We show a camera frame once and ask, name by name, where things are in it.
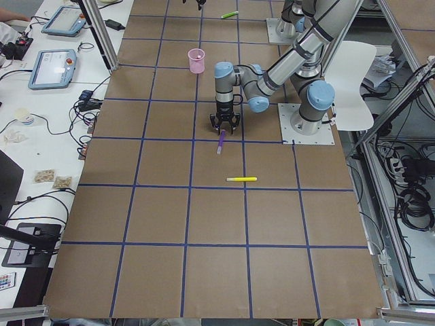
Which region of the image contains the pink mesh cup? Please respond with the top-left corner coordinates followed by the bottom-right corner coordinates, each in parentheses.
top-left (188, 48), bottom-right (205, 74)

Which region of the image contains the white chair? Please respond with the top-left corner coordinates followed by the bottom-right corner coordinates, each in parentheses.
top-left (325, 41), bottom-right (377, 131)

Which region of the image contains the aluminium frame post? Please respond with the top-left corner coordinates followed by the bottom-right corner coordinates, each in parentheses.
top-left (77, 0), bottom-right (119, 71)

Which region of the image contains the far teach pendant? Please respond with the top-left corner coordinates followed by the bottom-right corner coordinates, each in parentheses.
top-left (41, 5), bottom-right (86, 37)

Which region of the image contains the purple pen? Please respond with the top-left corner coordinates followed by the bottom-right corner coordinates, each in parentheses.
top-left (216, 130), bottom-right (226, 155)

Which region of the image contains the near teach pendant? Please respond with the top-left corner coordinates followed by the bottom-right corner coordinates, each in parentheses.
top-left (28, 49), bottom-right (77, 90)

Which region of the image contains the snack bag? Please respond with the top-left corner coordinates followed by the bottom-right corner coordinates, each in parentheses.
top-left (52, 176), bottom-right (73, 189)
top-left (33, 169), bottom-right (56, 183)

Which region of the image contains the black monitor stand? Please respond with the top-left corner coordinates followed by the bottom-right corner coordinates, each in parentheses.
top-left (1, 223), bottom-right (61, 268)

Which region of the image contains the yellow pen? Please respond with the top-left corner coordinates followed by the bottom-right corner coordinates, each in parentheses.
top-left (226, 177), bottom-right (258, 182)

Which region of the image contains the teach pendant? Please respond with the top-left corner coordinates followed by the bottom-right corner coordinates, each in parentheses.
top-left (41, 5), bottom-right (86, 37)
top-left (28, 49), bottom-right (77, 90)

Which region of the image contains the remote control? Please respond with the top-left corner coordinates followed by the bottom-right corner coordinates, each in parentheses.
top-left (0, 272), bottom-right (16, 291)

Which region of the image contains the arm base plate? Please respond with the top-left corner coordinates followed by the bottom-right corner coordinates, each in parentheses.
top-left (278, 103), bottom-right (335, 145)
top-left (266, 17), bottom-right (305, 45)

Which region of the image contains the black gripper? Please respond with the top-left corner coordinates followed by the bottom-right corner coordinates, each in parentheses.
top-left (209, 101), bottom-right (241, 135)

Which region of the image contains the black power adapter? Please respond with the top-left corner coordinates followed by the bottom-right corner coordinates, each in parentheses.
top-left (105, 19), bottom-right (125, 31)

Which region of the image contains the green pen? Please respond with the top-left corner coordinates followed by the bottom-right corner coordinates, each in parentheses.
top-left (220, 11), bottom-right (239, 19)

